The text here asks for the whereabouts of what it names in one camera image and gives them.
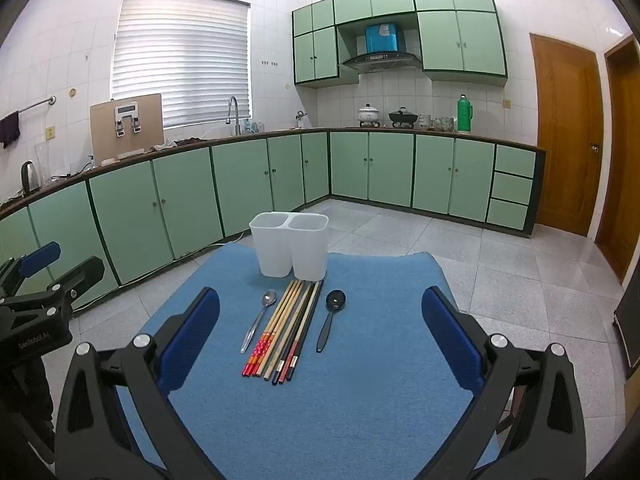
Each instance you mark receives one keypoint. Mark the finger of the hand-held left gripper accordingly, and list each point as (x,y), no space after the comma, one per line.
(40,256)
(80,272)

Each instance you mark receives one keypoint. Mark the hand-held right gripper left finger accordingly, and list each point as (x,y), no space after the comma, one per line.
(192,335)

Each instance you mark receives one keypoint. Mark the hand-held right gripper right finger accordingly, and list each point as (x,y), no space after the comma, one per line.
(450,337)

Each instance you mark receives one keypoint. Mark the red patterned wooden chopstick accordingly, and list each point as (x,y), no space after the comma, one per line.
(274,330)
(269,330)

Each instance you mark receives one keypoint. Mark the silver metal spoon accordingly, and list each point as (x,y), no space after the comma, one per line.
(270,299)

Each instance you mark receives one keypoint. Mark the plain wooden chopstick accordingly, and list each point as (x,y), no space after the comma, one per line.
(279,330)
(285,330)

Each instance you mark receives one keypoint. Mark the black chopstick with gold band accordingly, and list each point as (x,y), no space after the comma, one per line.
(290,330)
(306,330)

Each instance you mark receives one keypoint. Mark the black chopstick with red end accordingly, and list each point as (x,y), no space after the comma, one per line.
(301,330)
(295,330)

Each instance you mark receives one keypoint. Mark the black plastic spoon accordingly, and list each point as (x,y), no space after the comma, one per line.
(336,301)

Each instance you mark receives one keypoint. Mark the white two-compartment utensil holder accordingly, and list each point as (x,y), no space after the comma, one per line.
(305,250)

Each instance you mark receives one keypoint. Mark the electric kettle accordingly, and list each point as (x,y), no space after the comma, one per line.
(29,177)

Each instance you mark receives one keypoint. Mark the clear plastic jug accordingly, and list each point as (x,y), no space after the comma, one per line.
(42,165)

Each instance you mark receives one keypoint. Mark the blue table mat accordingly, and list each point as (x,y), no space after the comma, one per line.
(350,410)

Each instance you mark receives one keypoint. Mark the green base cabinets with counter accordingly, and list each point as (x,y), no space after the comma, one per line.
(185,200)

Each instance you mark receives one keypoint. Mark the dark hanging towel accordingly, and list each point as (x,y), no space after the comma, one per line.
(9,130)

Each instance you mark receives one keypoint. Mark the brown wooden board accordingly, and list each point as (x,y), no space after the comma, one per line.
(150,135)

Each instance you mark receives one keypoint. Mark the row of small jars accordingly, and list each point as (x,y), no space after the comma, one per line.
(437,122)

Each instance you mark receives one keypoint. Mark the green thermos flask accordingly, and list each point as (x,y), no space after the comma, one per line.
(464,117)

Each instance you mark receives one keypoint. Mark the black wok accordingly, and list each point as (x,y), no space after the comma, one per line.
(402,117)

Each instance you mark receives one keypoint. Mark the metal sink faucet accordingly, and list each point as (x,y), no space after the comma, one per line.
(233,102)

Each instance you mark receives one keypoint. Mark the brown wooden door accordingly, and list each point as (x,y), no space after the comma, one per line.
(622,160)
(565,135)

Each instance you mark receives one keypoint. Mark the white window blinds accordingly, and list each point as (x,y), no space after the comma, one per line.
(180,60)

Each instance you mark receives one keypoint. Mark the white cooking pot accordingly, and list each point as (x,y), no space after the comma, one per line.
(369,114)

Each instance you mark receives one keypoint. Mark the small water tap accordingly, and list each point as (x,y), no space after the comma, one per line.
(300,119)

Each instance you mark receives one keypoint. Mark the range hood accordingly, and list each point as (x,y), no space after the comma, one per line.
(380,61)

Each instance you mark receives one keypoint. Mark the blue box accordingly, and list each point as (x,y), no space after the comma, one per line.
(382,37)

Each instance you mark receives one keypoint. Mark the metal towel rail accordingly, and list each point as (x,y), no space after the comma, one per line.
(37,105)

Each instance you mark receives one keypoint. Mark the green wall cabinets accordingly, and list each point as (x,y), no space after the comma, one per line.
(480,40)

